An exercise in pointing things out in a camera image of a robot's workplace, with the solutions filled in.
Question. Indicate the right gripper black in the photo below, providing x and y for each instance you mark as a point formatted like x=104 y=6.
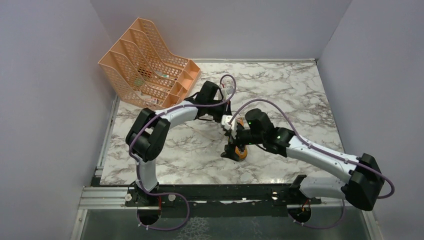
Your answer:
x=230 y=152

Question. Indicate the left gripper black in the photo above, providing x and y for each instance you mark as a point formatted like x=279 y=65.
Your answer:
x=226 y=109

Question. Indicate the orange canvas sneaker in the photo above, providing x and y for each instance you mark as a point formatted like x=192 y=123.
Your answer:
x=241 y=153

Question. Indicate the white shoelace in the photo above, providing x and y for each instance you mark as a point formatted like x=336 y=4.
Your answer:
x=209 y=130

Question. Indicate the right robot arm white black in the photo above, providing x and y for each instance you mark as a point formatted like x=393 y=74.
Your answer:
x=356 y=179

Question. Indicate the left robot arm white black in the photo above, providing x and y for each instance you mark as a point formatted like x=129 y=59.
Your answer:
x=146 y=138

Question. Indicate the peach plastic file organizer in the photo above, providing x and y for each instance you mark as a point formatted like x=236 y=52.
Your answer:
x=144 y=72

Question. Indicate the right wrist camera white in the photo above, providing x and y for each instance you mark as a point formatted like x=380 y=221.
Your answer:
x=232 y=126

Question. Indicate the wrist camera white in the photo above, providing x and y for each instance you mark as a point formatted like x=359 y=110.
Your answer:
x=232 y=126
x=227 y=92

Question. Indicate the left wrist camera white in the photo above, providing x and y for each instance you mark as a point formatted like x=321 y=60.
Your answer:
x=227 y=92

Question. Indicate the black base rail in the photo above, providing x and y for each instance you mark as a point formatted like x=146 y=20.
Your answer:
x=220 y=201

